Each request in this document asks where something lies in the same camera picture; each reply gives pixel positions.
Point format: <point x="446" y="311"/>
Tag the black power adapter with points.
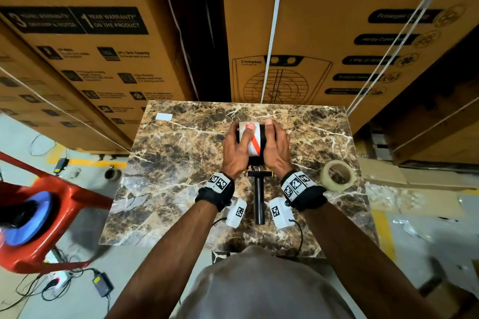
<point x="103" y="284"/>
<point x="61" y="166"/>

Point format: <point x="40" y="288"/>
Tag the person's right forearm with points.
<point x="355" y="266"/>

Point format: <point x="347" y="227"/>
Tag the person's grey shirt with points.
<point x="262" y="289"/>

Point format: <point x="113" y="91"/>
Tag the white rectangular sticker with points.
<point x="164" y="117"/>

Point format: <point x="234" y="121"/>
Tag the printed appliance carton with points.
<point x="37" y="105"/>

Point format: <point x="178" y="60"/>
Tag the red plastic chair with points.
<point x="75" y="195"/>

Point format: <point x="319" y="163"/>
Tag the black label appliance carton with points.
<point x="164" y="61"/>

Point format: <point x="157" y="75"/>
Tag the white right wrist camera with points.
<point x="280" y="214"/>

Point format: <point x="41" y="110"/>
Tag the black right wristband with markers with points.
<point x="305" y="191"/>

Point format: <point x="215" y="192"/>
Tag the white tape core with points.
<point x="254" y="151"/>

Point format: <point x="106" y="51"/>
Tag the person's right hand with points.
<point x="278" y="154"/>

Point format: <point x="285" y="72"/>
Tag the person's left hand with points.
<point x="235" y="158"/>

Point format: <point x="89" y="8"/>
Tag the black cylinder device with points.
<point x="17" y="214"/>

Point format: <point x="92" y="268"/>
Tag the yellow black tape dispenser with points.
<point x="259" y="203"/>

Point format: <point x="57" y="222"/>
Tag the small round cup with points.
<point x="112" y="174"/>

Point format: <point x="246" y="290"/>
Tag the flat cardboard sheet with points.
<point x="411" y="188"/>

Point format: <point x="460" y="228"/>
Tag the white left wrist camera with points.
<point x="235" y="214"/>

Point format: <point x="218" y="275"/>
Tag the person's left forearm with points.
<point x="168" y="266"/>

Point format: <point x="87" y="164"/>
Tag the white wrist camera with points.
<point x="235" y="214"/>
<point x="280" y="214"/>

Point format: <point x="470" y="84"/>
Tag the white power strip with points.
<point x="56" y="279"/>

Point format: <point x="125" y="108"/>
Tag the clear tape roll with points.
<point x="327" y="180"/>

